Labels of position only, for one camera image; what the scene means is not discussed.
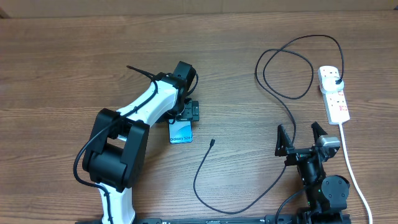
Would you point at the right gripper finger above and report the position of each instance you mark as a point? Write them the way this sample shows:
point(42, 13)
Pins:
point(284, 145)
point(317, 131)

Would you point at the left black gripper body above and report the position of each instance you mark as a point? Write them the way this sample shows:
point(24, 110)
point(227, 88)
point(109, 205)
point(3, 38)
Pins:
point(189, 112)

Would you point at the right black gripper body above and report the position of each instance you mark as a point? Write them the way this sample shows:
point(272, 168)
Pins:
point(296, 155)

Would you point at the Samsung Galaxy smartphone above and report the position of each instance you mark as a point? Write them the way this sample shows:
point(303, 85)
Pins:
point(180, 132)

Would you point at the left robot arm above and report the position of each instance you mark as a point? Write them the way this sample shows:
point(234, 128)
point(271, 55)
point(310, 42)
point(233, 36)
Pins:
point(114, 154)

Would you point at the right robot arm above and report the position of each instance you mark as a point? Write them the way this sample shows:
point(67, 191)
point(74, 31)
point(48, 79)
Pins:
point(326, 195)

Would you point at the white charger plug adapter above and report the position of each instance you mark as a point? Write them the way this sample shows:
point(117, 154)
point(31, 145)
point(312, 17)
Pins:
point(331, 84)

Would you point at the white power strip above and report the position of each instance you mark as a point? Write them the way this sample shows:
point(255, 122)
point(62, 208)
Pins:
point(335, 103)

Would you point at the brown cardboard backdrop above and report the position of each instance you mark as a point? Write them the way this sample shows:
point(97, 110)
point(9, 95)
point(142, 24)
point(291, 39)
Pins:
point(84, 8)

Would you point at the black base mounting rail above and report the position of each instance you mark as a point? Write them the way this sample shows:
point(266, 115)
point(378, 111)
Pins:
point(268, 219)

